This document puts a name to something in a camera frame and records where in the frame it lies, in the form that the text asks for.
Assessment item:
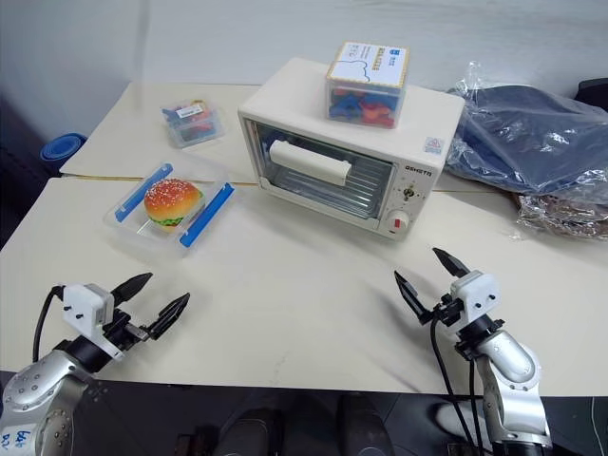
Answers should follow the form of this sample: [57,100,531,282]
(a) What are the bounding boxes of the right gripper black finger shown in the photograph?
[394,270,435,327]
[431,246,472,282]

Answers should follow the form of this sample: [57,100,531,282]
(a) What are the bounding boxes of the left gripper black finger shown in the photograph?
[146,292,192,341]
[111,272,155,306]

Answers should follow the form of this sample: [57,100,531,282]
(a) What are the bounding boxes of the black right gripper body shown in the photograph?
[426,293,470,330]

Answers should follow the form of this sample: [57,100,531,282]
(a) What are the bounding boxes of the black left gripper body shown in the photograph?
[101,308,152,353]

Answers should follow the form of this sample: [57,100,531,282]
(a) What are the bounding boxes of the glass oven door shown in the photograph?
[242,117,397,228]

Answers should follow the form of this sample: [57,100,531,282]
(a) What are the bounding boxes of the cream toaster oven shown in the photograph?
[237,56,466,242]

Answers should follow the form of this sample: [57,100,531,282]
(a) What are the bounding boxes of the clear plastic container blue clips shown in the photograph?
[103,158,244,260]

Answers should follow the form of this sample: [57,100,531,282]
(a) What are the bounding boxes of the toy hamburger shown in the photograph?
[143,178,206,234]

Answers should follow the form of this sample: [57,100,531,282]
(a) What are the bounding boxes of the plastic bag with brown contents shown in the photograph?
[514,191,608,242]

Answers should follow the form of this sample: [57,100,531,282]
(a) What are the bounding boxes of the plastic bag with navy cloth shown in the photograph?
[445,60,608,209]

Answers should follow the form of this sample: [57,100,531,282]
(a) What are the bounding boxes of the blue rolled mat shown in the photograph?
[39,133,89,165]

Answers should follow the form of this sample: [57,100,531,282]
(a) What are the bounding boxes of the small clear tub coloured pieces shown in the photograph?
[159,98,226,150]

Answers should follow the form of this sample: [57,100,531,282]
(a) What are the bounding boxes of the clear box of coloured pieces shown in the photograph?
[324,40,411,131]

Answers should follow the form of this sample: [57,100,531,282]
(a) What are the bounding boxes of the black object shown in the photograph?
[572,77,608,113]

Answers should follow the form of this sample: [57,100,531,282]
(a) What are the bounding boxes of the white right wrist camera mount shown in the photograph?
[449,269,502,330]

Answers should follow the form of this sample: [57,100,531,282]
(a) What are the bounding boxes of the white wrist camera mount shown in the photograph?
[449,269,502,330]
[63,283,126,358]

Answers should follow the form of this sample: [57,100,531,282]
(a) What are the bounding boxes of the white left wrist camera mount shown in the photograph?
[63,283,126,358]

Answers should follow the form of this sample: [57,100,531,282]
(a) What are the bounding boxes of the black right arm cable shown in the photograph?
[465,355,495,456]
[428,315,481,456]

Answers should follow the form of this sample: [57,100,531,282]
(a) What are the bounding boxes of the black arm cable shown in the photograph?
[31,284,67,363]
[465,355,495,456]
[428,315,481,456]

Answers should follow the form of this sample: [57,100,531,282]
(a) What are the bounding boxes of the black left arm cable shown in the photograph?
[31,284,67,363]

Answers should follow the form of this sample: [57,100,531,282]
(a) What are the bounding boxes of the cream oven door handle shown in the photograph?
[268,139,354,188]

